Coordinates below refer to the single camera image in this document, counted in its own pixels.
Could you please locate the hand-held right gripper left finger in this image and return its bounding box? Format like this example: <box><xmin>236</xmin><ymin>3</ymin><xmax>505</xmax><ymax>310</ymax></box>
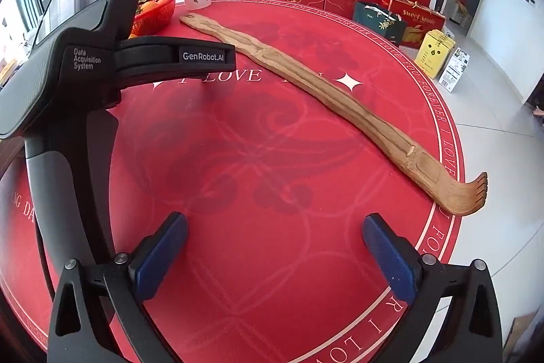
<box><xmin>48</xmin><ymin>212</ymin><xmax>189</xmax><ymax>363</ymax></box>

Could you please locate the red plastic basket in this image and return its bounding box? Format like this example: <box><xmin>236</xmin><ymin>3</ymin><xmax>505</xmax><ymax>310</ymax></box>
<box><xmin>127</xmin><ymin>0</ymin><xmax>181</xmax><ymax>39</ymax></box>

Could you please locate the white printed carton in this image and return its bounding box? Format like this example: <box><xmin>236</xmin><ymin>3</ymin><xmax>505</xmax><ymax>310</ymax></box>
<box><xmin>438</xmin><ymin>47</ymin><xmax>471</xmax><ymax>92</ymax></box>

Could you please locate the yellow carton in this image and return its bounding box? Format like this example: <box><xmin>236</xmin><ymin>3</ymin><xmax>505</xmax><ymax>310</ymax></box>
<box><xmin>414</xmin><ymin>30</ymin><xmax>456</xmax><ymax>80</ymax></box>

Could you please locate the pile of leafy mandarins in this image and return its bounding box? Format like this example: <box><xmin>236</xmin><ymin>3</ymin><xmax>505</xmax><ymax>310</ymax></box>
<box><xmin>137</xmin><ymin>0</ymin><xmax>173</xmax><ymax>13</ymax></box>

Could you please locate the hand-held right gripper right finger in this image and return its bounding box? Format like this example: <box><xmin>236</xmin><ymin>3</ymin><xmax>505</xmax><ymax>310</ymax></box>
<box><xmin>362</xmin><ymin>213</ymin><xmax>504</xmax><ymax>363</ymax></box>

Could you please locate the green gift bag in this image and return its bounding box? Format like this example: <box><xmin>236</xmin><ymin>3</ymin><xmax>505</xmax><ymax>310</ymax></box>
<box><xmin>354</xmin><ymin>1</ymin><xmax>406</xmax><ymax>45</ymax></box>

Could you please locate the wooden back scratcher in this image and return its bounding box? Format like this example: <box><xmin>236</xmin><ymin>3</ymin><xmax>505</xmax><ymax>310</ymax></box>
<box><xmin>178</xmin><ymin>12</ymin><xmax>489</xmax><ymax>216</ymax></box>

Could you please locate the red and gold gift box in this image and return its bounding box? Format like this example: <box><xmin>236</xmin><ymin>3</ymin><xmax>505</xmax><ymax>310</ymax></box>
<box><xmin>380</xmin><ymin>0</ymin><xmax>447</xmax><ymax>50</ymax></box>

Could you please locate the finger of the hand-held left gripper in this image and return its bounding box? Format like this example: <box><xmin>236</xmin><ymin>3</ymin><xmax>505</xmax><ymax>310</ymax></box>
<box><xmin>117</xmin><ymin>35</ymin><xmax>236</xmax><ymax>86</ymax></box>

